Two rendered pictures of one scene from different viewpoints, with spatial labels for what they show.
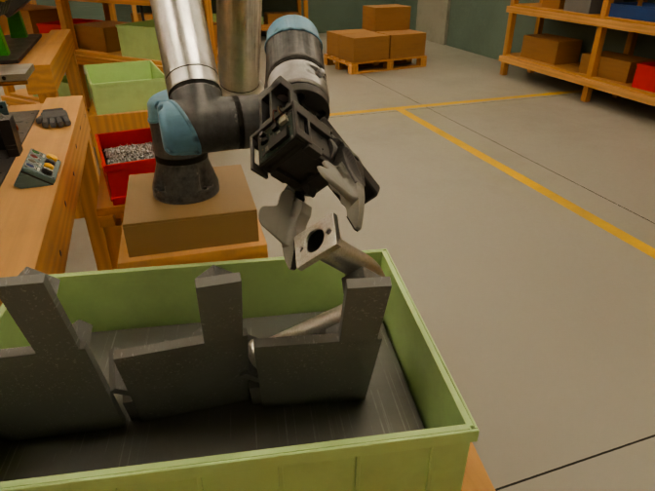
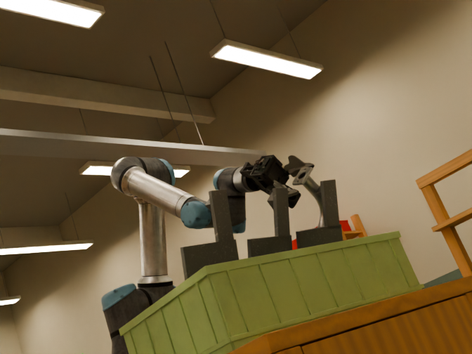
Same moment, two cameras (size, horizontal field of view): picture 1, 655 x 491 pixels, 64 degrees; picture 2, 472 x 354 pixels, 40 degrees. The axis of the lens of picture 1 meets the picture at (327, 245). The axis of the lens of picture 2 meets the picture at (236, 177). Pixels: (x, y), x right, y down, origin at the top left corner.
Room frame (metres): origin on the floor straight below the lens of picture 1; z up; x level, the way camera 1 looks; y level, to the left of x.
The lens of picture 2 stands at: (-0.80, 1.02, 0.67)
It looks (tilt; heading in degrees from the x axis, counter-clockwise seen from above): 19 degrees up; 327
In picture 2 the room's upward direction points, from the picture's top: 21 degrees counter-clockwise
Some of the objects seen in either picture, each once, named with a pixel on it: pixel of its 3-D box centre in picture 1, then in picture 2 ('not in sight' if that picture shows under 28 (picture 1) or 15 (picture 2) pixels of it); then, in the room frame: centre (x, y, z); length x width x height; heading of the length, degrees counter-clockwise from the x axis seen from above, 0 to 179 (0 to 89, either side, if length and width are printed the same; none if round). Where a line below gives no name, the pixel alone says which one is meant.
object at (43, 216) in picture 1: (48, 177); not in sight; (1.49, 0.84, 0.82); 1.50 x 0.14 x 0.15; 19
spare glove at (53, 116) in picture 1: (52, 118); not in sight; (1.83, 0.96, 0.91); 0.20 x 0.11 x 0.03; 28
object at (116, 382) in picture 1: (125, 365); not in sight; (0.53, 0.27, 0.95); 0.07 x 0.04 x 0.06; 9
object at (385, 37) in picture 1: (375, 37); not in sight; (7.75, -0.66, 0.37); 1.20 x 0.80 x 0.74; 117
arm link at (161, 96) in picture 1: (179, 121); (123, 307); (1.15, 0.32, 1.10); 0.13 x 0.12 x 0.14; 110
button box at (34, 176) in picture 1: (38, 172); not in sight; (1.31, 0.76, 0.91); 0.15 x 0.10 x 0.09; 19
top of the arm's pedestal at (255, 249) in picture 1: (192, 229); not in sight; (1.15, 0.33, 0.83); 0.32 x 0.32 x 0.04; 15
